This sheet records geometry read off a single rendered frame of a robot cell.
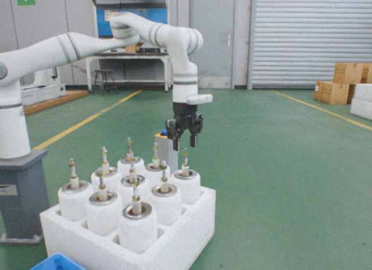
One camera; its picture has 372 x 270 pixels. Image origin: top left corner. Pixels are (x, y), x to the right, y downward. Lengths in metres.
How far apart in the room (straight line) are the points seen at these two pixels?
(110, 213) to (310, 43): 5.82
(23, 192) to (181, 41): 0.69
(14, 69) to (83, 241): 0.53
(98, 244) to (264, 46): 5.46
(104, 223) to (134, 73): 5.26
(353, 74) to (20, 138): 4.07
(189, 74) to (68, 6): 5.77
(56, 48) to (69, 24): 5.44
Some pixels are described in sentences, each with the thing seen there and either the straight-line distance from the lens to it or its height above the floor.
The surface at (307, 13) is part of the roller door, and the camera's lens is 6.18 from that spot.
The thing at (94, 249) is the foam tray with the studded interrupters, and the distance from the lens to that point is 0.71.
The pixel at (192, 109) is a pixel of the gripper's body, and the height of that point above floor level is 0.47.
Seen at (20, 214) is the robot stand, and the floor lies 0.12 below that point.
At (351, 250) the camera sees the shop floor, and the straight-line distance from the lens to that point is 1.06.
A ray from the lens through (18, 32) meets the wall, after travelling 6.91.
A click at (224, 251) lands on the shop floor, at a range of 0.92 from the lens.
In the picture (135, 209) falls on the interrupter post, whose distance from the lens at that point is 0.64.
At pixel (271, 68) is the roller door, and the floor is 0.46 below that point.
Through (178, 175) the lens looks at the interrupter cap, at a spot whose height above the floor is 0.25.
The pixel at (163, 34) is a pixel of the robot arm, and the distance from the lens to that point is 0.77.
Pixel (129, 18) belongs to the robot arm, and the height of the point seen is 0.74.
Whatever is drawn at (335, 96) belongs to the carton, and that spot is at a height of 0.12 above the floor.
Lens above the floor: 0.61
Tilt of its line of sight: 15 degrees down
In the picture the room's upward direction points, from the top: straight up
